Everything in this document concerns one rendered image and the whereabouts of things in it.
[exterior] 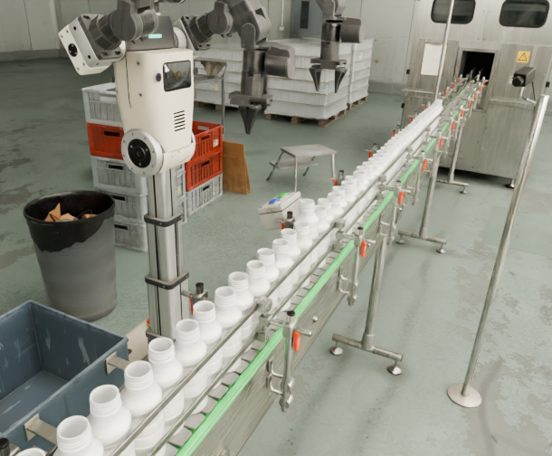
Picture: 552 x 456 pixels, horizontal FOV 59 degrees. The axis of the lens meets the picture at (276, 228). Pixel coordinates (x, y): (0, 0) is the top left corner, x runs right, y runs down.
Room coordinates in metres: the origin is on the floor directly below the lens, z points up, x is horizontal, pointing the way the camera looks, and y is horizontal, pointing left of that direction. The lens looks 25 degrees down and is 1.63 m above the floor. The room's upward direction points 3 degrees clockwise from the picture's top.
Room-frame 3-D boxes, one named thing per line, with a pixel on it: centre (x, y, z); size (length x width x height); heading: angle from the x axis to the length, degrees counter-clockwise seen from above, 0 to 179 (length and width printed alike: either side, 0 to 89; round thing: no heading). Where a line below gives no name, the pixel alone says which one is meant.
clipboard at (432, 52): (5.23, -1.53, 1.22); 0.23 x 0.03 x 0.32; 65
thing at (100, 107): (3.39, 1.01, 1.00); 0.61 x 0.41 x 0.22; 163
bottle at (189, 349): (0.64, 0.13, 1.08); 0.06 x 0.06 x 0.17
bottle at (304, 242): (1.06, -0.06, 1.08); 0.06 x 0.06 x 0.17
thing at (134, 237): (3.39, 1.01, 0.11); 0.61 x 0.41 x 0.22; 161
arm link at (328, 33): (1.60, -0.15, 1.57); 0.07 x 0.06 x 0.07; 65
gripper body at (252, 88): (1.24, 0.08, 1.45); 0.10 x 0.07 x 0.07; 80
